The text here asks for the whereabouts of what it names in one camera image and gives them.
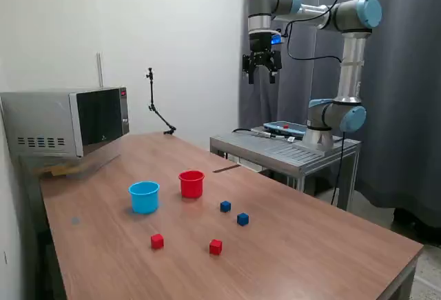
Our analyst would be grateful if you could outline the blue plastic cup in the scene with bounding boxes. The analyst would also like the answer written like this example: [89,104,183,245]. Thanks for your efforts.
[128,181,161,215]

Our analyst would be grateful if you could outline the silver blue-jointed robot arm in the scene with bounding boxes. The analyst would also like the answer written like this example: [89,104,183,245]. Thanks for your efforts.
[247,0,383,158]

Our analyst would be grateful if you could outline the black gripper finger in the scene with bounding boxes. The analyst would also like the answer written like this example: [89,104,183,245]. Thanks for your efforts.
[261,50,283,85]
[242,51,262,86]

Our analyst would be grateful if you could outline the red plastic cup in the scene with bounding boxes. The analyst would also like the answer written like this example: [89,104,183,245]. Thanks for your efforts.
[178,170,205,199]

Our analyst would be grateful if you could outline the blue-lit wrist camera box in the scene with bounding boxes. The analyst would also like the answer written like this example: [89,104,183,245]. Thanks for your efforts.
[270,30,287,47]

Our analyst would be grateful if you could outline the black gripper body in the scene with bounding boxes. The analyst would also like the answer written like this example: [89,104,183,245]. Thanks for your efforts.
[249,32,274,57]

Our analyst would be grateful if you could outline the black cable with connector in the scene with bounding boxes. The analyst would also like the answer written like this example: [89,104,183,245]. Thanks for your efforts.
[231,127,297,142]

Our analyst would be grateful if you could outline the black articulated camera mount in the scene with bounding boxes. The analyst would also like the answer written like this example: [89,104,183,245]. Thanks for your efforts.
[144,67,177,136]

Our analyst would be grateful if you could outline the dark flat strip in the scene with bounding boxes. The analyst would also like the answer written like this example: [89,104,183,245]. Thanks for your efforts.
[212,164,239,174]

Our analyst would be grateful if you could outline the silver microwave oven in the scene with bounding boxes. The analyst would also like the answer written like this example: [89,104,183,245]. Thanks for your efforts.
[0,86,131,159]

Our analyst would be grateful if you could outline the blue-edged teach pendant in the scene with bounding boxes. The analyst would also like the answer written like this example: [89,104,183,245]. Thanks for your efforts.
[263,120,307,139]

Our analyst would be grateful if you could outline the grey curtain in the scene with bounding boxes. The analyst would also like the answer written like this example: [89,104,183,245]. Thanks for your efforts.
[238,0,441,228]

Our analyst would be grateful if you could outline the wooden blocks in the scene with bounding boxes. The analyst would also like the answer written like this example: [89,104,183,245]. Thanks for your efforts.
[34,163,82,179]

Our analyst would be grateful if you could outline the black looping arm cable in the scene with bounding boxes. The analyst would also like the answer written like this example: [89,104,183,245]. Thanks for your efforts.
[279,0,344,63]

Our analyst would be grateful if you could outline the black hanging base cable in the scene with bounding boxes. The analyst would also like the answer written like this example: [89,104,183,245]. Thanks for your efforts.
[330,130,347,206]

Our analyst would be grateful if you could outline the grey metal robot stand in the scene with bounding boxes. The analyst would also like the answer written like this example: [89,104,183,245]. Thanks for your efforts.
[209,126,362,211]

